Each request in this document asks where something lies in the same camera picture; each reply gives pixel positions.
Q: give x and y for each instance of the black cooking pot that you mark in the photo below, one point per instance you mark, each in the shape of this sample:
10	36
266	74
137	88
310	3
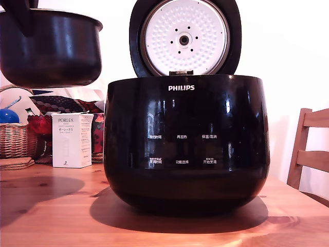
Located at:
56	51

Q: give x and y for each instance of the rice cooker lid, dimpled plate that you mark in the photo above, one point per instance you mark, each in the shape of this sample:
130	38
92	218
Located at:
185	38

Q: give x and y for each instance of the black Philips rice cooker body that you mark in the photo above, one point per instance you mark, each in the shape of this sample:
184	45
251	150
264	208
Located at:
185	154

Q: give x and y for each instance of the blue patterned strip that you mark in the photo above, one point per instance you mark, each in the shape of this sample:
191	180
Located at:
13	102

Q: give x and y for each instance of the dark patterned fabric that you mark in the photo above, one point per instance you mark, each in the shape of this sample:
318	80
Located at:
59	103

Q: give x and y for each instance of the white cloth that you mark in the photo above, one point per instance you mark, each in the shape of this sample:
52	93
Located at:
82	93

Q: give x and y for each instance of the blue ball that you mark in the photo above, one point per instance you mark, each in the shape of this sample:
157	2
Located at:
8	116

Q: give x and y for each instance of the white Porlex box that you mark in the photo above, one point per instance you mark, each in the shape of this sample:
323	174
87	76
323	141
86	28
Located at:
69	144

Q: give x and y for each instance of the red floral container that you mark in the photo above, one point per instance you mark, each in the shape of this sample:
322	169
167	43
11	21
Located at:
98	133

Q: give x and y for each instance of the wooden chair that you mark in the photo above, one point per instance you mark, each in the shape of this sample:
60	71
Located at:
308	157

